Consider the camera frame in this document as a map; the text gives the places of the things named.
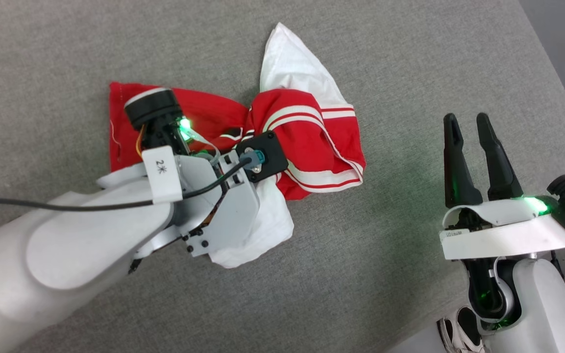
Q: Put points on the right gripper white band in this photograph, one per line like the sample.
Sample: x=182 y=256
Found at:
x=508 y=238

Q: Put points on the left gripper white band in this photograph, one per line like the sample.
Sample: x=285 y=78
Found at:
x=228 y=215

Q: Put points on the red and white jersey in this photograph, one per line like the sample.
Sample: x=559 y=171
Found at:
x=307 y=142

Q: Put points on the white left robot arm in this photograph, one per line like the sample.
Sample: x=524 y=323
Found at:
x=66 y=255

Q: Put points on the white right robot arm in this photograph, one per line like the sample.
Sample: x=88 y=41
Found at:
x=537 y=304

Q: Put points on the grey fabric sofa cushion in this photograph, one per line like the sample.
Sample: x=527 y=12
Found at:
x=410 y=59

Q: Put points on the white and black shoe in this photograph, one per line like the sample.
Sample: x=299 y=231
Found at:
x=451 y=331

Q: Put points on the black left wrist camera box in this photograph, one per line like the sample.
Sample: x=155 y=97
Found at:
x=270 y=152

